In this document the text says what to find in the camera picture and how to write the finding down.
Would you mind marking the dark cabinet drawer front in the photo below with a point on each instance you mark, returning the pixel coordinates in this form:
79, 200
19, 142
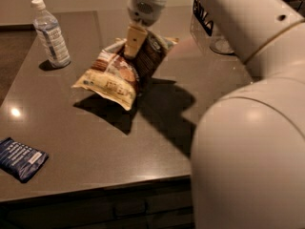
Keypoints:
156, 204

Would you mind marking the clear plastic water bottle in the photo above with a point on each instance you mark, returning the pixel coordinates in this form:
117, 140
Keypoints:
50, 35

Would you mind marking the blue snack bag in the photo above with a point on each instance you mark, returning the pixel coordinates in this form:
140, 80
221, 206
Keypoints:
20, 160

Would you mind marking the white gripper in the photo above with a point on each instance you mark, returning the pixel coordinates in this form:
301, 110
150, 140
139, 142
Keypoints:
145, 10

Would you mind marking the black wire organizer basket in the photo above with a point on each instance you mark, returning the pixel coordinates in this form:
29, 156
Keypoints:
203, 17

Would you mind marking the brown chip bag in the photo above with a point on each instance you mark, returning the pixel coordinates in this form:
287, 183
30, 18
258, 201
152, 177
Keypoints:
121, 80

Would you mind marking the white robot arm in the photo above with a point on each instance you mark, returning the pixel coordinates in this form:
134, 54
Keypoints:
248, 153

